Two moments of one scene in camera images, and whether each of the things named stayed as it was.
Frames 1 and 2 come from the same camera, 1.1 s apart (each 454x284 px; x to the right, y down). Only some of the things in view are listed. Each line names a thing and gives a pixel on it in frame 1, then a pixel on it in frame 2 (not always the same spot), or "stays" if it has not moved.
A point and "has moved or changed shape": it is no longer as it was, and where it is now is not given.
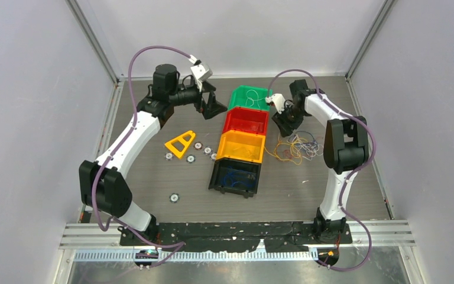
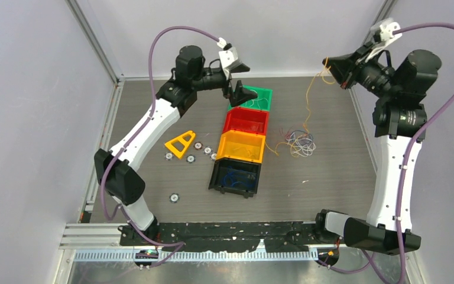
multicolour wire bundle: x=300 y=145 has moved or changed shape
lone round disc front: x=174 y=197 stays
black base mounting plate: x=291 y=236 stays
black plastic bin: x=233 y=175 stays
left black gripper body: x=203 y=107 → x=229 y=93
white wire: x=252 y=96 stays
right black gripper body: x=290 y=118 → x=349 y=75
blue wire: x=246 y=178 stays
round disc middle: x=207 y=150 stays
